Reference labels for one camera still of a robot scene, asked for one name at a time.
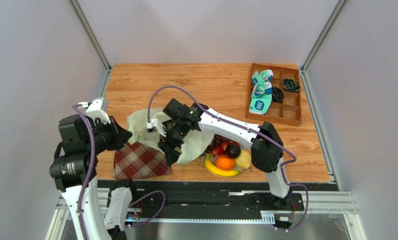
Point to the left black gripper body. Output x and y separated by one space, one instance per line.
103 138

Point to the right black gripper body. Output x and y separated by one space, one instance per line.
171 144

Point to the white plastic bag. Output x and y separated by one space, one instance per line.
194 144

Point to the yellow fake banana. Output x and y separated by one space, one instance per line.
209 163

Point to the red fake strawberry bunch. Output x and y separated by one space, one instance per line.
224 152

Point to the orange fake fruit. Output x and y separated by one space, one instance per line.
224 162

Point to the dark fake plum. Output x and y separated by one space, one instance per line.
233 150

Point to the dark fake grapes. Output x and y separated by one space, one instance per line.
215 141

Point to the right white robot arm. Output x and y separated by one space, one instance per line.
265 144

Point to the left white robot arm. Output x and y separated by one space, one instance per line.
75 176

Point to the red plaid cloth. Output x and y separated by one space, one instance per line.
138 161

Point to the blue and cream plate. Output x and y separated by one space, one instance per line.
226 159

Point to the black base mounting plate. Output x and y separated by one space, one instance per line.
207 200

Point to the brown wooden organizer tray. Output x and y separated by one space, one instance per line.
286 111

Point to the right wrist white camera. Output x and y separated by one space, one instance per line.
155 125

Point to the wrist white camera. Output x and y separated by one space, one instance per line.
97 110
155 125

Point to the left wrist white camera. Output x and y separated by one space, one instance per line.
97 110

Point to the aluminium frame rail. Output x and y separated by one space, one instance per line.
329 214

